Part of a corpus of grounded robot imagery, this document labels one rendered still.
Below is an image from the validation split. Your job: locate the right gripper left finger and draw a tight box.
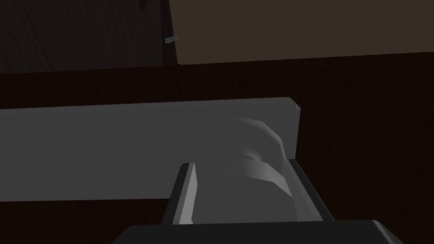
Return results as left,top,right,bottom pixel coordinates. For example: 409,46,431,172
161,162,197,225

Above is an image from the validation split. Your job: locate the grey curved handle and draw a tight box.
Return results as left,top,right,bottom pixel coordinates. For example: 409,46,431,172
193,116,300,223

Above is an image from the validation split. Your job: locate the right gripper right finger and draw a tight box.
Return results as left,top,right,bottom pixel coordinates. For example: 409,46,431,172
281,158,335,222

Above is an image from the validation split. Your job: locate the dark wooden door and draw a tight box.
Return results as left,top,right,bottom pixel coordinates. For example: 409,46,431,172
0,0,179,75

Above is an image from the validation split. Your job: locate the grey flat panel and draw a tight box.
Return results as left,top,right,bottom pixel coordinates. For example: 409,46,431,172
0,97,302,203

